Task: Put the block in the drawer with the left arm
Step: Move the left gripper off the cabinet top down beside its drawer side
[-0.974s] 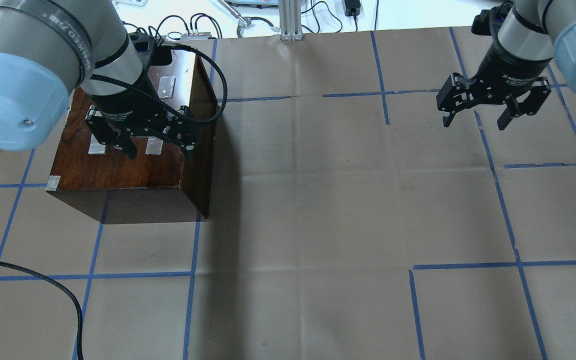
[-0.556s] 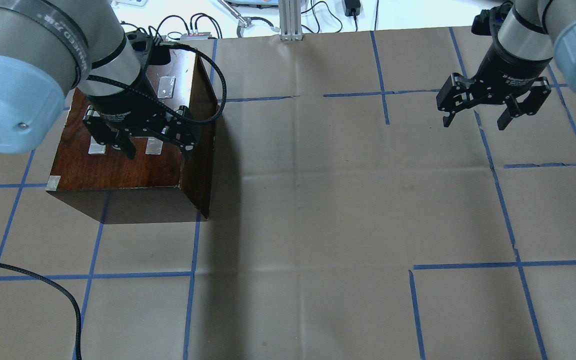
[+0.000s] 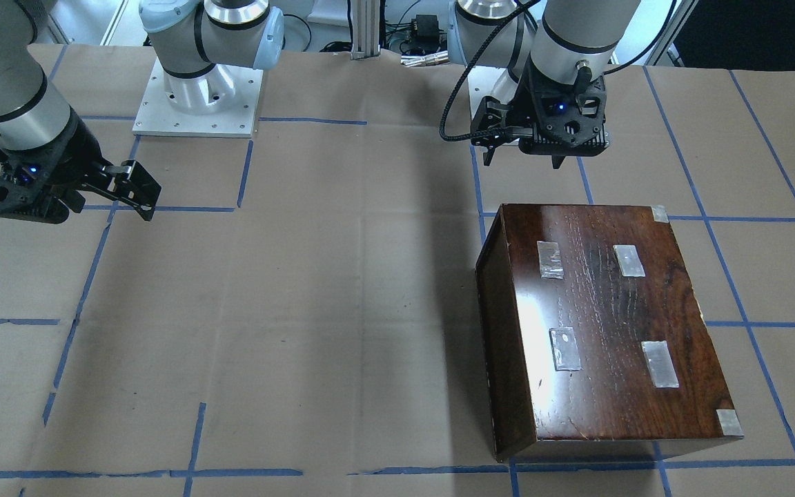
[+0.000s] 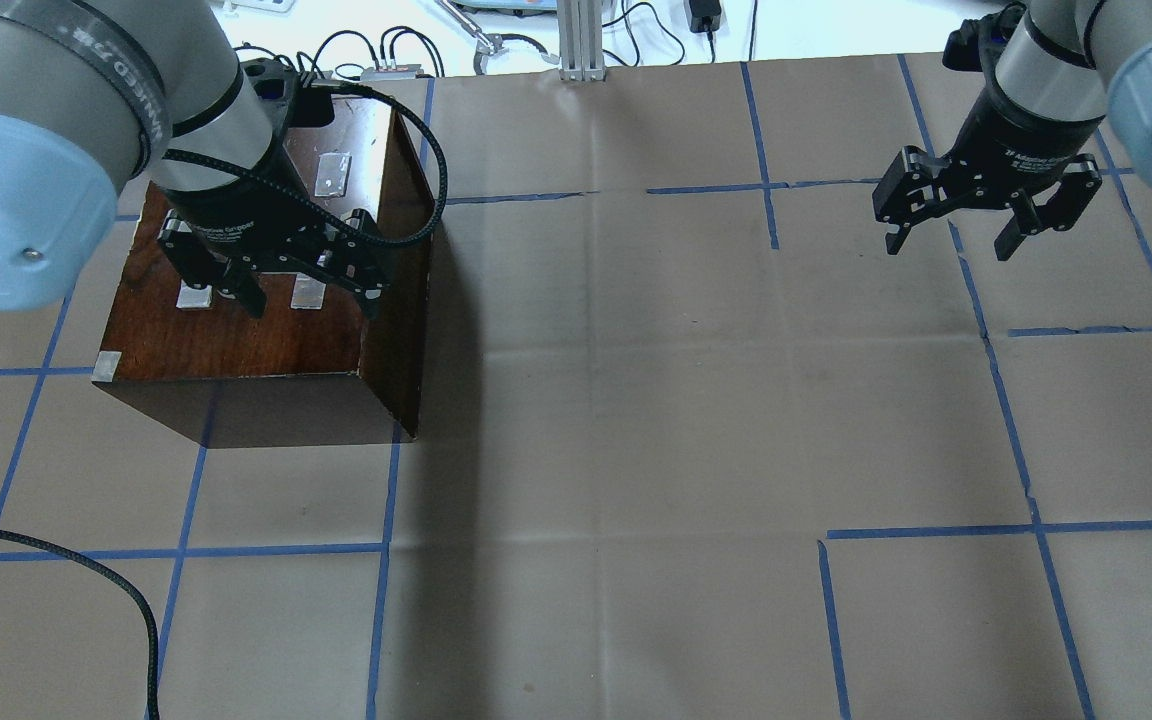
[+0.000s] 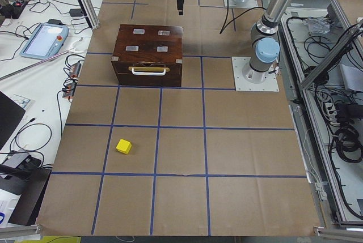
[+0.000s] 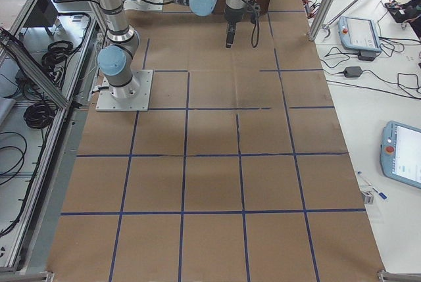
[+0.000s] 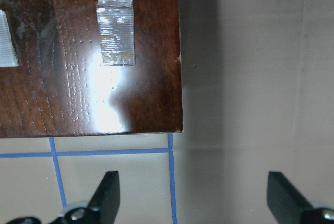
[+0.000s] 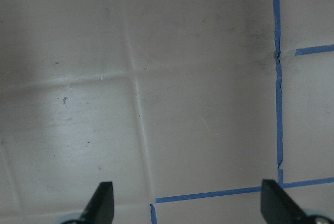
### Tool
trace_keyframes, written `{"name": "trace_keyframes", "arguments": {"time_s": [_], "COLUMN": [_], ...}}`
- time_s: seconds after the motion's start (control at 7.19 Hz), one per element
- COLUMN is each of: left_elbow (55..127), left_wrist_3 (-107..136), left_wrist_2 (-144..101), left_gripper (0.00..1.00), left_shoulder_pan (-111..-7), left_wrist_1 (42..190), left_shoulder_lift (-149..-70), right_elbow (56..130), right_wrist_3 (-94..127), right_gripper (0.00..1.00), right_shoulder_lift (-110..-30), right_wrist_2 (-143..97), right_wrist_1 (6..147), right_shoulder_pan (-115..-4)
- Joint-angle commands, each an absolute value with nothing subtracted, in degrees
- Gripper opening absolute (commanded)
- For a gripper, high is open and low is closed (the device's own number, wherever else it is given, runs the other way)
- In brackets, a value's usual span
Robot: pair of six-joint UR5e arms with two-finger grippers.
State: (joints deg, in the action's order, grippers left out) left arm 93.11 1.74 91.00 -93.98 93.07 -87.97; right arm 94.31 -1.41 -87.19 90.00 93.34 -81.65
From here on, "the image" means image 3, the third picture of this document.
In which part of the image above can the black gripper, camera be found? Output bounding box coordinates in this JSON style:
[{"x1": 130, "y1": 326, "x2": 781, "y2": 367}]
[
  {"x1": 0, "y1": 111, "x2": 161, "y2": 224},
  {"x1": 471, "y1": 61, "x2": 609, "y2": 170}
]

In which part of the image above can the dark wooden drawer cabinet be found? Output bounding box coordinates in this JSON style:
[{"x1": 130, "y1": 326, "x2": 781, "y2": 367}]
[{"x1": 475, "y1": 204, "x2": 744, "y2": 462}]

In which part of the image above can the black power adapter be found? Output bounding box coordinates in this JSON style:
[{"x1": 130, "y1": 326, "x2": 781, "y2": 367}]
[{"x1": 406, "y1": 14, "x2": 441, "y2": 55}]

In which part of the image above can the brown paper table cover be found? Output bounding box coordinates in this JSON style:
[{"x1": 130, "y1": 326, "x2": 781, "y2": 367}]
[{"x1": 0, "y1": 44, "x2": 795, "y2": 496}]

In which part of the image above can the white base plate, camera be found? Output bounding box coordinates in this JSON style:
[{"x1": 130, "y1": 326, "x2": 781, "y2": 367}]
[
  {"x1": 467, "y1": 66, "x2": 518, "y2": 117},
  {"x1": 132, "y1": 61, "x2": 265, "y2": 139}
]

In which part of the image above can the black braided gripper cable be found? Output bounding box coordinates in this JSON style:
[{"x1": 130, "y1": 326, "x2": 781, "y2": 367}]
[{"x1": 439, "y1": 0, "x2": 543, "y2": 144}]

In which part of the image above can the aluminium frame post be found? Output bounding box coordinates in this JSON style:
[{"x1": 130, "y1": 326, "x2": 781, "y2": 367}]
[{"x1": 348, "y1": 0, "x2": 384, "y2": 60}]

